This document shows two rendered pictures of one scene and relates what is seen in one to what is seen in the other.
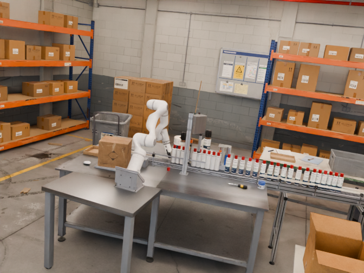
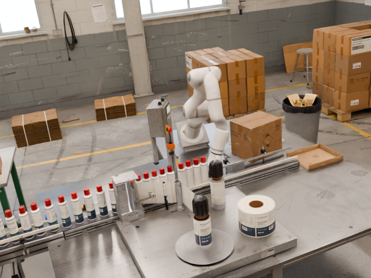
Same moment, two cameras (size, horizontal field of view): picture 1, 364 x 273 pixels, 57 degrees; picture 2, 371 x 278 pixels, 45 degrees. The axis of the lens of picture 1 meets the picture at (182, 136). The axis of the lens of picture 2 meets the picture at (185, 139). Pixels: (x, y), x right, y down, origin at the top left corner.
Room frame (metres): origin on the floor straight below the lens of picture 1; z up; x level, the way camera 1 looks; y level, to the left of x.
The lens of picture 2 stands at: (5.74, -1.35, 2.30)
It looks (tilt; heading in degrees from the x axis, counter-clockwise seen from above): 23 degrees down; 149
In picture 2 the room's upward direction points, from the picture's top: 6 degrees counter-clockwise
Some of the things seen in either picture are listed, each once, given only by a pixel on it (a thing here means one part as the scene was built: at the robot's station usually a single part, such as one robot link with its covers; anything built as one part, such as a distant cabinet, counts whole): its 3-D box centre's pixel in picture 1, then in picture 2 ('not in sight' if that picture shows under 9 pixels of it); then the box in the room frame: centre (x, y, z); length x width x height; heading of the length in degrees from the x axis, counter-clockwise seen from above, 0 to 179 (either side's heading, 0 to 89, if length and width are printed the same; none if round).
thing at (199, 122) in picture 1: (197, 123); (159, 118); (3.45, -0.14, 1.38); 0.17 x 0.10 x 0.19; 135
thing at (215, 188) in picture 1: (173, 164); (213, 199); (3.68, 0.06, 0.82); 2.10 x 1.50 x 0.02; 80
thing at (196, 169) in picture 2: (178, 154); (197, 173); (3.57, 0.01, 0.98); 0.05 x 0.05 x 0.20
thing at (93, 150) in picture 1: (100, 151); (314, 156); (3.73, 0.93, 0.85); 0.30 x 0.26 x 0.04; 80
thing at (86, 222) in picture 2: (182, 166); (189, 192); (3.56, -0.05, 0.86); 1.65 x 0.08 x 0.04; 80
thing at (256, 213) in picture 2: (181, 143); (256, 215); (4.16, 0.00, 0.95); 0.20 x 0.20 x 0.14
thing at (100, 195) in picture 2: (234, 164); (101, 200); (3.46, -0.61, 0.98); 0.05 x 0.05 x 0.20
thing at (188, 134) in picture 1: (187, 143); (169, 144); (3.40, -0.07, 1.16); 0.04 x 0.04 x 0.67; 80
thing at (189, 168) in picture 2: (182, 155); (189, 175); (3.55, -0.04, 0.98); 0.05 x 0.05 x 0.20
